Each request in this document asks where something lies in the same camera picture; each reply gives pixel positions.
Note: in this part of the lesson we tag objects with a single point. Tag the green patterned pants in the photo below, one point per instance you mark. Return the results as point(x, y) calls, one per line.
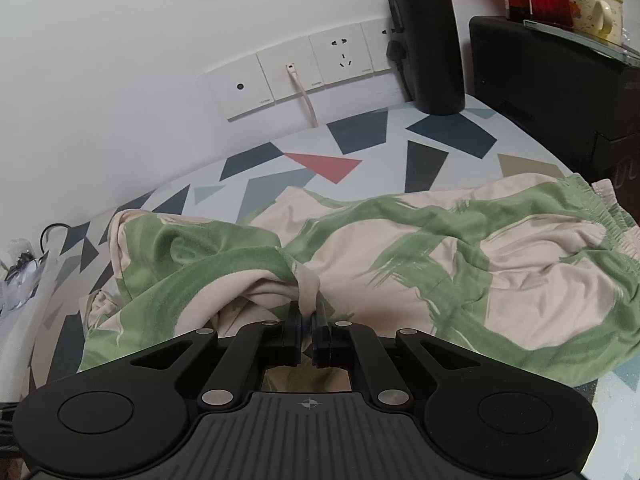
point(425, 260)

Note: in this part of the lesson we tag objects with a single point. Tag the cream floral mug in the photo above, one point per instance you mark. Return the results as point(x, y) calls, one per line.
point(585, 5)

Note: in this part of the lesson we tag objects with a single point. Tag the black insulated bottle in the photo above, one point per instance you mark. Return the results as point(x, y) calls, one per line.
point(435, 50)

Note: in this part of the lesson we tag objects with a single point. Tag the black power plug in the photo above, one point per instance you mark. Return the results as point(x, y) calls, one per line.
point(395, 51)

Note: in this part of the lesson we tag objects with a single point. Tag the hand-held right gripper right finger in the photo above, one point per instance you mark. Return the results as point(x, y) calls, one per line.
point(322, 341)

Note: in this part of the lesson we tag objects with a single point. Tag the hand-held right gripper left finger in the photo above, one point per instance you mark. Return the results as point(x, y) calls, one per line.
point(292, 336)

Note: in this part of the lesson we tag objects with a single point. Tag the black box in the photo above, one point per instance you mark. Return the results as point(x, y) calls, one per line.
point(540, 85)

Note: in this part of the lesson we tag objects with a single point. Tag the white round-hole wall plate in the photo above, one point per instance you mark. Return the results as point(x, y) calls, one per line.
point(225, 95)

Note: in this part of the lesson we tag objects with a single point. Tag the white power wall socket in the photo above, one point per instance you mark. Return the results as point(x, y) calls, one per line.
point(330, 67)
point(375, 47)

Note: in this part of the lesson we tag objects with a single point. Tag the glass tray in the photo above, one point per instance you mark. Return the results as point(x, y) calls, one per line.
point(575, 35)

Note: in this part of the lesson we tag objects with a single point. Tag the white data wall socket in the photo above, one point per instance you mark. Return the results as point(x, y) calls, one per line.
point(280, 80)

